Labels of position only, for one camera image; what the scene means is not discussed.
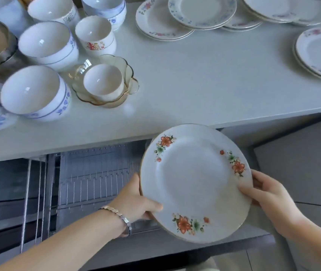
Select person's right hand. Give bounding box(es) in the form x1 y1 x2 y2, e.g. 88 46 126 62
237 170 305 237

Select person's left hand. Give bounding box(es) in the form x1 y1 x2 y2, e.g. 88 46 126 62
108 174 164 224

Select white plate with orange flowers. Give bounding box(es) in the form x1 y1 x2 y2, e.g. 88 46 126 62
139 123 253 245

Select person's right forearm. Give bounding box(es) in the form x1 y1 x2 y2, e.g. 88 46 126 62
276 213 321 271

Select person's left forearm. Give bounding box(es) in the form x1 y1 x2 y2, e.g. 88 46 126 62
0 207 128 271

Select grey cabinet door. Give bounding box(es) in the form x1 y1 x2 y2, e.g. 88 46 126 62
253 113 321 271

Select amber scalloped glass bowl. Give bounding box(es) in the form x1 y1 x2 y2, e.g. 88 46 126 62
69 54 139 108

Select small plain white cup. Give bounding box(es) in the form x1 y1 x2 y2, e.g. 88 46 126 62
83 64 125 101

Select white plate red flower rim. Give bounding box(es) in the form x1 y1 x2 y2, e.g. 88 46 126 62
220 13 263 32

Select large white bowl blue flowers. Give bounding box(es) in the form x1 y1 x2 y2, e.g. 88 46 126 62
0 65 72 122

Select white cup with red print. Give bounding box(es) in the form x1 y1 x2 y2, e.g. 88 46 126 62
75 16 117 57

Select white plate pink flower rim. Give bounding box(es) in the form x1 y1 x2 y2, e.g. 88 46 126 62
135 0 195 41

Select white plate purple flower rim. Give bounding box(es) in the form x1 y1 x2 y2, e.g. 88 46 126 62
242 0 300 24

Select white plate blue flower rim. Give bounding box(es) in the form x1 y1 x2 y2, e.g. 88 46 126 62
168 0 237 30

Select white plate faint flower rim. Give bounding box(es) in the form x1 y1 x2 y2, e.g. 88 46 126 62
290 0 321 27

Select white bowl blue rim pattern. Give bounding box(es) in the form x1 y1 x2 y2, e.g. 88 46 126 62
18 21 79 72

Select stacked white bowls blue band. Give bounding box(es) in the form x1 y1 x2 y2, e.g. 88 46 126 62
80 0 127 31

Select white bowl with grey print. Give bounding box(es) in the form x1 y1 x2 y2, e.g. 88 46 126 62
27 0 81 29

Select silver link bracelet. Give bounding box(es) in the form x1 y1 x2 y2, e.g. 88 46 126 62
98 205 133 238

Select steel wire dish rack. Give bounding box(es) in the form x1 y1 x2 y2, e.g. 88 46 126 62
20 139 161 253

